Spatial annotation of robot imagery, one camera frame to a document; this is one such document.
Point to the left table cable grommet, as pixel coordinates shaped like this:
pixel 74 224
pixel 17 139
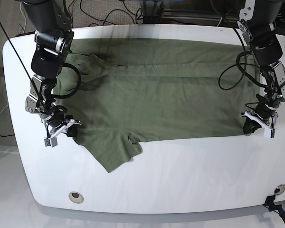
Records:
pixel 76 197

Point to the aluminium frame rail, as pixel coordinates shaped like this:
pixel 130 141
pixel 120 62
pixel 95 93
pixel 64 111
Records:
pixel 154 12

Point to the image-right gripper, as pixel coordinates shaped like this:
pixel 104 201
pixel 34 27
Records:
pixel 258 116

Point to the table cable grommet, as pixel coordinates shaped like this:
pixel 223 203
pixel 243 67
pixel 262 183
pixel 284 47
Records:
pixel 280 189
pixel 76 197

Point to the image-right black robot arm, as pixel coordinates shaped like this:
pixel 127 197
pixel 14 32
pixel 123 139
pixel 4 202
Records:
pixel 258 30

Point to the black clamp with cable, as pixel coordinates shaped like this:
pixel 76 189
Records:
pixel 271 206

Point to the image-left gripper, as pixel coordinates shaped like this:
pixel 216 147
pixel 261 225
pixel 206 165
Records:
pixel 60 124

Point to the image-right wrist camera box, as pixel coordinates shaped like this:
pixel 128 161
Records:
pixel 269 133

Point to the olive green T-shirt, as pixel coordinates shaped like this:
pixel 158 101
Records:
pixel 142 90

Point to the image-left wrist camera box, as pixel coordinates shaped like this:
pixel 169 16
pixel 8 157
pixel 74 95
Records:
pixel 50 142

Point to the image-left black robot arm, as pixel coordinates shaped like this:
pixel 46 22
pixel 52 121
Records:
pixel 53 38

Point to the right table cable grommet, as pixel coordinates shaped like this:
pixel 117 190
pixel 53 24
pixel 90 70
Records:
pixel 280 189

